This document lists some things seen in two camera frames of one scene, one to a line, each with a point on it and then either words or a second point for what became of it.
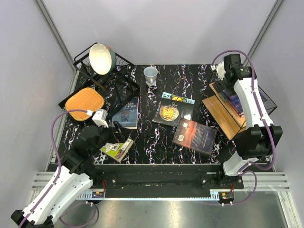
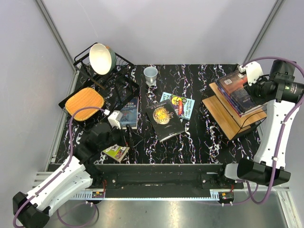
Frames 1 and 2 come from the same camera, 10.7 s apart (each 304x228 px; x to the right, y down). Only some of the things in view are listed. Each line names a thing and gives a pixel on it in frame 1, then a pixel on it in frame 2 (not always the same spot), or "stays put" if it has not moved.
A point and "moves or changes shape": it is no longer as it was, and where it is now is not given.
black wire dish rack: [93, 91] stays put
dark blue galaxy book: [232, 99] stays put
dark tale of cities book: [195, 136] moves or changes shape
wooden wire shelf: [226, 117] stays put
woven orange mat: [87, 99] stays put
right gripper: [220, 85] to [251, 89]
